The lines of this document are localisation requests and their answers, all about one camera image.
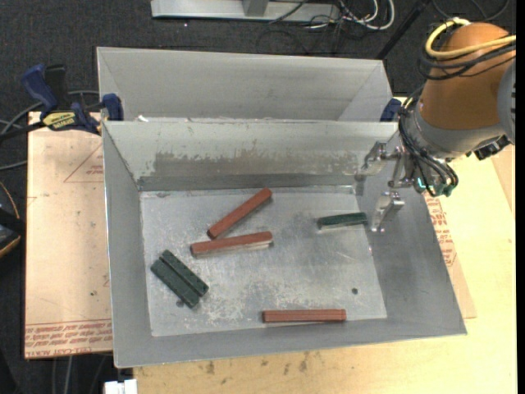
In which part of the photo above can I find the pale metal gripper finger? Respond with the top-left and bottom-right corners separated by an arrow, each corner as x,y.
370,190 -> 407,233
354,140 -> 389,181

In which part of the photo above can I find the grey metal bin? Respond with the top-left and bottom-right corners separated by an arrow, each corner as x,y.
96,46 -> 468,369

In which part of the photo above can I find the dark green flat block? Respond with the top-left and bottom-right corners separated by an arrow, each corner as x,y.
149,259 -> 202,309
159,249 -> 210,297
316,212 -> 369,231

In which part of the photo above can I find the red-brown flat block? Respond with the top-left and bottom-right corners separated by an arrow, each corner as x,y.
261,308 -> 348,325
189,231 -> 275,259
206,187 -> 274,241

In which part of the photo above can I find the brown cardboard board, red print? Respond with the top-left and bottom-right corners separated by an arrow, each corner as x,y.
24,111 -> 478,360

